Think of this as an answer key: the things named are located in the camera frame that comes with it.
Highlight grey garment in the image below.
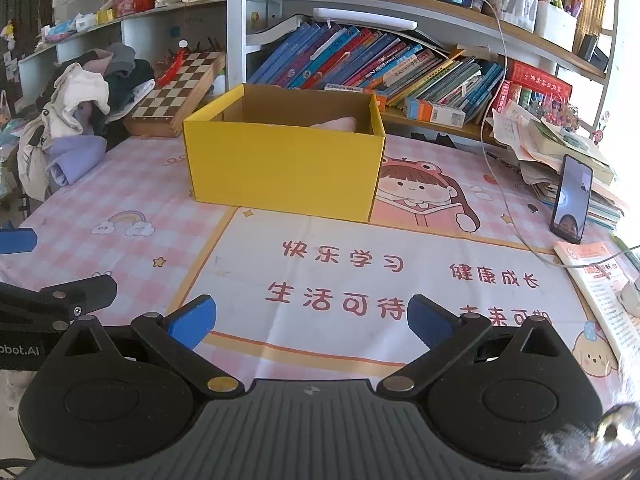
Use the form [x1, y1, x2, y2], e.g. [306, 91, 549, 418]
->
[105, 42, 137, 78]

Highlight wooden folding chessboard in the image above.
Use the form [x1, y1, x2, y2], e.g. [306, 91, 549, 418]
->
[122, 50, 227, 138]

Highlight row of colourful books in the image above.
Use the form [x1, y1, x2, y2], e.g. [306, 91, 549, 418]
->
[248, 20, 506, 126]

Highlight clear desk organiser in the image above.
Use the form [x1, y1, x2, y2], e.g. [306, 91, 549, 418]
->
[500, 0, 538, 31]

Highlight beige jacket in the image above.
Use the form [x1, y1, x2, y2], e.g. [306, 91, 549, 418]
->
[17, 120, 51, 201]

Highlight messy stack of papers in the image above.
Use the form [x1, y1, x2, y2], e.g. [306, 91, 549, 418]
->
[492, 100, 630, 233]

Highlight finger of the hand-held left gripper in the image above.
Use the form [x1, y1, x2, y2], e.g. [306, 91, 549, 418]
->
[0, 228, 38, 255]
[0, 274, 118, 333]

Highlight red tassel ornament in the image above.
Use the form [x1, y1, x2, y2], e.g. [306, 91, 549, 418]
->
[156, 39, 190, 86]

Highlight white pen holder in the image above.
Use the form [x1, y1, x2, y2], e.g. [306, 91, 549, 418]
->
[534, 0, 578, 51]

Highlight white light bar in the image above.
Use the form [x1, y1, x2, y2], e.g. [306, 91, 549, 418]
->
[313, 7, 419, 32]

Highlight orange white workbook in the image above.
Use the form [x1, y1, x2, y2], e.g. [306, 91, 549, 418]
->
[553, 241, 640, 361]

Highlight white wooden bookshelf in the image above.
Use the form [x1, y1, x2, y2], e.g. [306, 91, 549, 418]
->
[15, 0, 618, 141]

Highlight green pen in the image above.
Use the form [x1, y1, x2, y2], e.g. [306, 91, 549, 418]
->
[612, 232, 640, 268]

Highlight pink plush toy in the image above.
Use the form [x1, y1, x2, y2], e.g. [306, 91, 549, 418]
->
[310, 116, 358, 134]

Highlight orange white carton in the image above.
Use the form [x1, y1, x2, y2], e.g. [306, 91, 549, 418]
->
[402, 96, 467, 127]

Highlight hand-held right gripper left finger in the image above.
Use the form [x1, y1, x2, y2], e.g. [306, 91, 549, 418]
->
[47, 294, 246, 401]

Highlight pink checked printed tablecloth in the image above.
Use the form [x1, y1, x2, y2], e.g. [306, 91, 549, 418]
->
[0, 132, 640, 413]

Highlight smartphone showing portrait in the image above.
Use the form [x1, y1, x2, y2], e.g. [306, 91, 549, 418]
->
[550, 154, 594, 245]

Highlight dark garment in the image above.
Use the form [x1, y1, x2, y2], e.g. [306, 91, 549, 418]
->
[102, 57, 156, 117]

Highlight white charging cable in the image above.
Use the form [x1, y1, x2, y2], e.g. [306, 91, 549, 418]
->
[472, 0, 568, 267]

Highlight grey fuzzy cuff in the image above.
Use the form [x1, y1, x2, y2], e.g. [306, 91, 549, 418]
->
[525, 402, 640, 473]

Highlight thick red dictionary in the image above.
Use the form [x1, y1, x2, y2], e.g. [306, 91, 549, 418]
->
[505, 59, 573, 106]

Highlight white garment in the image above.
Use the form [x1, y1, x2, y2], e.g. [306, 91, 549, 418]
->
[42, 62, 111, 138]

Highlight yellow cardboard box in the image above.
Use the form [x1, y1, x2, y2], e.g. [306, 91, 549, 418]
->
[182, 83, 387, 223]

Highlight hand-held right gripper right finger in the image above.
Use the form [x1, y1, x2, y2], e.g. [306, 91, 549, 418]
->
[375, 294, 576, 401]

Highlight upright yellow books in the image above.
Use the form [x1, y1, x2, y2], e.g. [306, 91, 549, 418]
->
[572, 0, 606, 53]

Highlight lavender garment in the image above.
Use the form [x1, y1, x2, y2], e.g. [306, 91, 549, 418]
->
[47, 135, 108, 187]

